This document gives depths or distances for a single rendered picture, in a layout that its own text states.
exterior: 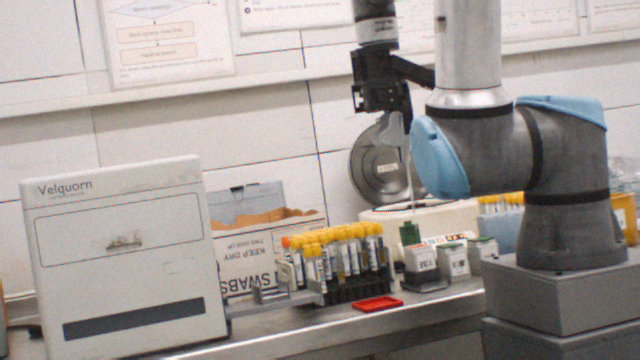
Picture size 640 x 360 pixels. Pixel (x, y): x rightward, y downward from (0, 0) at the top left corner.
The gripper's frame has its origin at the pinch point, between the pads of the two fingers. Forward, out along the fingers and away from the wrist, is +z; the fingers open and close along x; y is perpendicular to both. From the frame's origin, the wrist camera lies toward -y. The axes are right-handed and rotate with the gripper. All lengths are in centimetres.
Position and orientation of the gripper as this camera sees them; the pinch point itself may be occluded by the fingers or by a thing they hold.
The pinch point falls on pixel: (405, 154)
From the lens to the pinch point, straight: 152.2
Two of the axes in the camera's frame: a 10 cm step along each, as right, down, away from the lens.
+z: 1.5, 9.9, 0.6
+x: 3.1, 0.1, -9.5
